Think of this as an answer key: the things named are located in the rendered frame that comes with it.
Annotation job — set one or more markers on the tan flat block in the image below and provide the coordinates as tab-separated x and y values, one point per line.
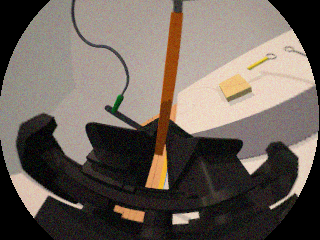
235	87

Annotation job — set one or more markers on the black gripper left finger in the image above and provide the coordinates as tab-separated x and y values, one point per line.
138	143

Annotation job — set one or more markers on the brown rod with grey tip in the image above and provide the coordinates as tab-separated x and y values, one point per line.
169	74

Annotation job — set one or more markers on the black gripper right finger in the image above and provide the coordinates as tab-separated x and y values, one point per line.
183	150

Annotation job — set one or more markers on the grey ring with yellow handle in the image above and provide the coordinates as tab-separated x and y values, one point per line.
261	61

